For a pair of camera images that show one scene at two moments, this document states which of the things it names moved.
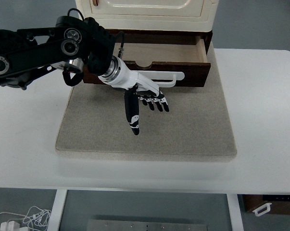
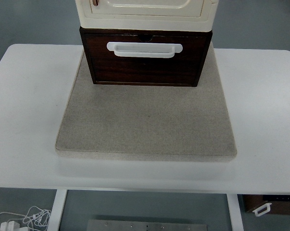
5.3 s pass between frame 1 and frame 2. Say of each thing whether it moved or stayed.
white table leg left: stayed
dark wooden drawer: moved
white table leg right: stayed
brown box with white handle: stayed
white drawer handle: moved
